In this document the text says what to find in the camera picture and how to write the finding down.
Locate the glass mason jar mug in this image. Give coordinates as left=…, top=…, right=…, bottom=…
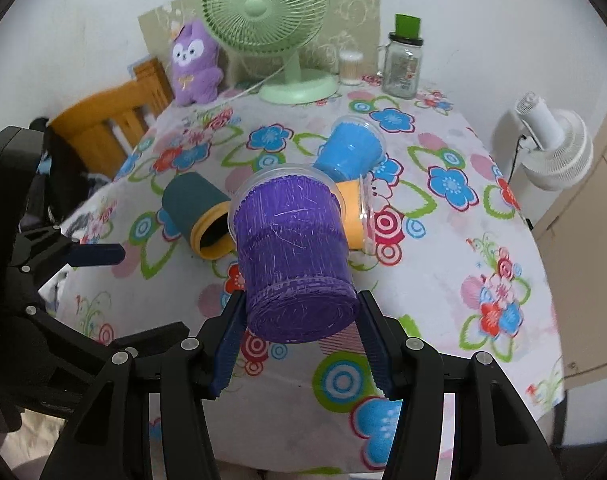
left=378, top=32, right=424, bottom=100

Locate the purple plastic cup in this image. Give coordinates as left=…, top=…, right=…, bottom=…
left=229, top=165, right=360, bottom=344

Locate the green cup on jar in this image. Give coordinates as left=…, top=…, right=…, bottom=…
left=395, top=13, right=422, bottom=40

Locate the cotton swab container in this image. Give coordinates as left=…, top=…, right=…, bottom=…
left=338, top=50, right=364, bottom=86

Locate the wooden chair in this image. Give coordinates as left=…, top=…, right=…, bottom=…
left=49, top=58, right=174, bottom=178

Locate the purple plush toy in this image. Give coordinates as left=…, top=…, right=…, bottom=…
left=170, top=20, right=224, bottom=106

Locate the green desk fan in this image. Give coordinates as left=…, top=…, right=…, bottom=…
left=202, top=0, right=338, bottom=105

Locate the white fan power cord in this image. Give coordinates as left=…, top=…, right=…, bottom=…
left=223, top=62, right=291, bottom=101

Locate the teal cup with yellow rim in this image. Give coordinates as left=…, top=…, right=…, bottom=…
left=162, top=172, right=235, bottom=260

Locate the orange plastic cup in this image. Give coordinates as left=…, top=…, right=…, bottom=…
left=337, top=177, right=376, bottom=256

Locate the floral tablecloth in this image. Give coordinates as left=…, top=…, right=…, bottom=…
left=42, top=76, right=564, bottom=478

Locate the blue plastic cup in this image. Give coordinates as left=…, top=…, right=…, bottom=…
left=313, top=115, right=386, bottom=182

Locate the white standing fan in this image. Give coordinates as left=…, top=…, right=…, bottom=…
left=514, top=92, right=594, bottom=192

